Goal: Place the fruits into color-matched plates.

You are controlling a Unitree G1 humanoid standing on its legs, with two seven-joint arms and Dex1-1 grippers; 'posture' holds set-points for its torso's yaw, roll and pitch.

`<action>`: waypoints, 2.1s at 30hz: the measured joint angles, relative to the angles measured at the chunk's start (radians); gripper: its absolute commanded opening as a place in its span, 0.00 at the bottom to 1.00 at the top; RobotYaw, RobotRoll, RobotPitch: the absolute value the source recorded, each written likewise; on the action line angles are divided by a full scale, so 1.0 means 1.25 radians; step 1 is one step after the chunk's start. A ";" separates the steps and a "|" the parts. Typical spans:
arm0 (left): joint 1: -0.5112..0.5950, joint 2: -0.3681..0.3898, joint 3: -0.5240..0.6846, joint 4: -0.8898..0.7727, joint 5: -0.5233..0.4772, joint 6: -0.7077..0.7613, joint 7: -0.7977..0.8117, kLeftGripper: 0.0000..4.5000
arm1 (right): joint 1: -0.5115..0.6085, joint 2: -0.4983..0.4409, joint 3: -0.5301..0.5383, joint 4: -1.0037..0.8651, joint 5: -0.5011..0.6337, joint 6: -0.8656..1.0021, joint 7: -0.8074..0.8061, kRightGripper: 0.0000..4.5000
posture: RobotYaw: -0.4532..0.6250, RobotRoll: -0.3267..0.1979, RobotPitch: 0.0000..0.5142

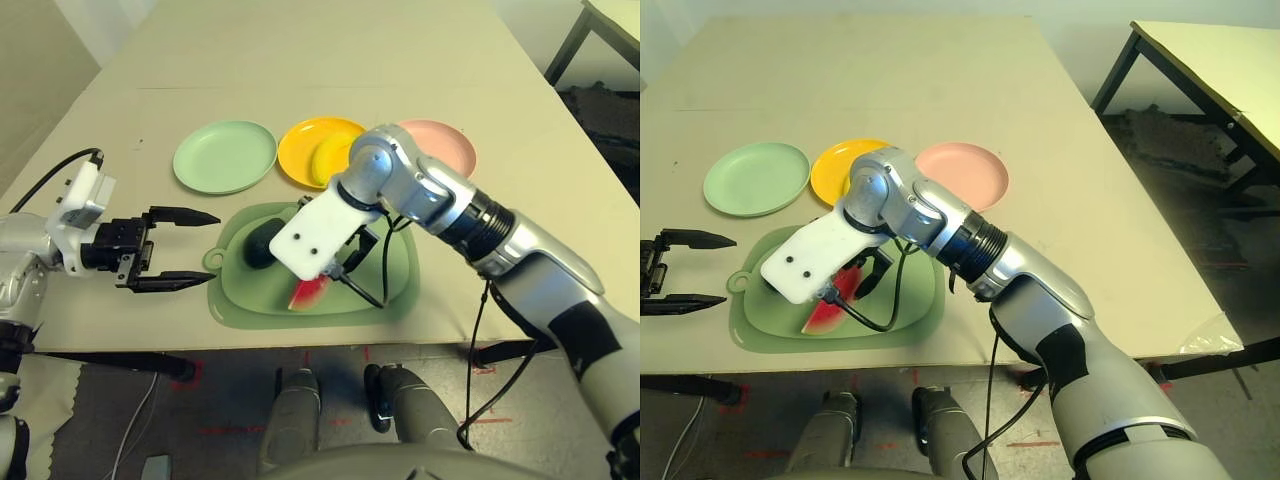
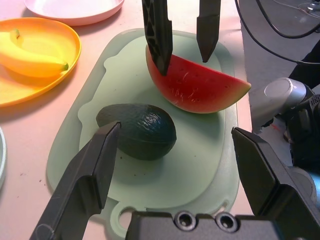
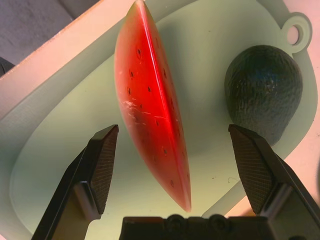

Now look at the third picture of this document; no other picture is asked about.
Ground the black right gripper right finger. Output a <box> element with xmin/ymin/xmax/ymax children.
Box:
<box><xmin>228</xmin><ymin>123</ymin><xmax>320</xmax><ymax>240</ymax></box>

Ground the green cutting board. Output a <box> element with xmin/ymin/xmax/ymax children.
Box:
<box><xmin>0</xmin><ymin>0</ymin><xmax>315</xmax><ymax>240</ymax></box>

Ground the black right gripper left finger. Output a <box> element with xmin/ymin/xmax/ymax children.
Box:
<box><xmin>30</xmin><ymin>124</ymin><xmax>120</xmax><ymax>240</ymax></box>

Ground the dark green avocado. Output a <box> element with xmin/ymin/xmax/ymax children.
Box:
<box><xmin>224</xmin><ymin>44</ymin><xmax>304</xmax><ymax>147</ymax></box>

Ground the red watermelon slice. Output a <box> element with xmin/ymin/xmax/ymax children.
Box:
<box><xmin>114</xmin><ymin>0</ymin><xmax>193</xmax><ymax>213</ymax></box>

